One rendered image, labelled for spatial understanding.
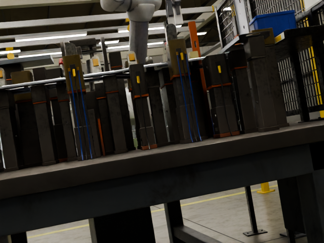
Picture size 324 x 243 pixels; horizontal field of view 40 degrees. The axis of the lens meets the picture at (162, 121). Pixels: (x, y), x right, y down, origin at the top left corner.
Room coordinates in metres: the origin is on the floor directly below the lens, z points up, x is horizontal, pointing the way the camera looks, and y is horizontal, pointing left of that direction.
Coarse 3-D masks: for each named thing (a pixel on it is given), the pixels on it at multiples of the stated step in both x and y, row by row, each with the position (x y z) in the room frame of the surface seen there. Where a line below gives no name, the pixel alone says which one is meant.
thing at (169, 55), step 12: (168, 48) 1.47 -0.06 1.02; (180, 48) 1.46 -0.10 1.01; (168, 60) 1.49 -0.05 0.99; (180, 60) 1.46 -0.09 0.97; (180, 72) 1.45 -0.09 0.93; (180, 84) 1.47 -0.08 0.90; (180, 96) 1.47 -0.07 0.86; (192, 96) 1.46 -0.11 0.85; (180, 108) 1.46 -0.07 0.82; (192, 108) 1.47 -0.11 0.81; (180, 120) 1.48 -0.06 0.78; (192, 120) 1.46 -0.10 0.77; (180, 132) 1.52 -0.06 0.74; (192, 132) 1.47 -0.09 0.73
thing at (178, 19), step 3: (174, 6) 1.64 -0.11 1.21; (180, 6) 1.65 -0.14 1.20; (174, 9) 1.64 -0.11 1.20; (180, 9) 1.64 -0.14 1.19; (174, 12) 1.64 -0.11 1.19; (180, 12) 1.64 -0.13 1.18; (174, 15) 1.64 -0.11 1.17; (177, 15) 1.64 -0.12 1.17; (180, 15) 1.64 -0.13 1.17; (177, 18) 1.64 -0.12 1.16; (180, 18) 1.64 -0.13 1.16; (177, 21) 1.64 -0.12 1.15; (180, 21) 1.64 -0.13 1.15; (177, 24) 1.64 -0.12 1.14; (180, 24) 1.64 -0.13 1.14
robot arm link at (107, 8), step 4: (100, 0) 2.22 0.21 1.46; (104, 0) 2.16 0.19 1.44; (108, 0) 2.14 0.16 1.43; (112, 0) 2.13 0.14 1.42; (124, 0) 2.17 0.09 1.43; (128, 0) 2.19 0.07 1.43; (104, 4) 2.19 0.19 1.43; (108, 4) 2.17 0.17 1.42; (112, 4) 2.16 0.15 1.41; (116, 4) 2.16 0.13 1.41; (120, 4) 2.17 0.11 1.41; (124, 4) 2.19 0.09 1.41; (128, 4) 2.20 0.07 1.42; (104, 8) 2.23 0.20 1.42; (108, 8) 2.20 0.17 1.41; (112, 8) 2.20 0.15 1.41; (116, 8) 2.21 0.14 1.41; (120, 8) 2.20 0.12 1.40; (124, 8) 2.21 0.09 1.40; (128, 8) 2.22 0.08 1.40
